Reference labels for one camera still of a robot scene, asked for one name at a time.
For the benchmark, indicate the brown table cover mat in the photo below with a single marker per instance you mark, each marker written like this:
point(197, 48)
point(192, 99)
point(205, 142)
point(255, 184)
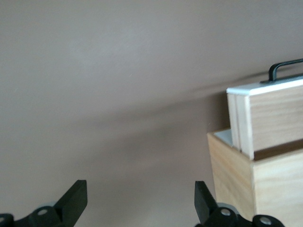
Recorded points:
point(118, 71)

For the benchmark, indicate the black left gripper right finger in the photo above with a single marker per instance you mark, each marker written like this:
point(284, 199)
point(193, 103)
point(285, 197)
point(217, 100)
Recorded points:
point(204, 205)

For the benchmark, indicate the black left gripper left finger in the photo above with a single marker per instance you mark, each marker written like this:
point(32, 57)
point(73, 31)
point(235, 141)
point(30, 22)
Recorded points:
point(71, 205)

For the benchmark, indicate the wooden drawer cabinet box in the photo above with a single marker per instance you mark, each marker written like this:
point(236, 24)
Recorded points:
point(272, 189)

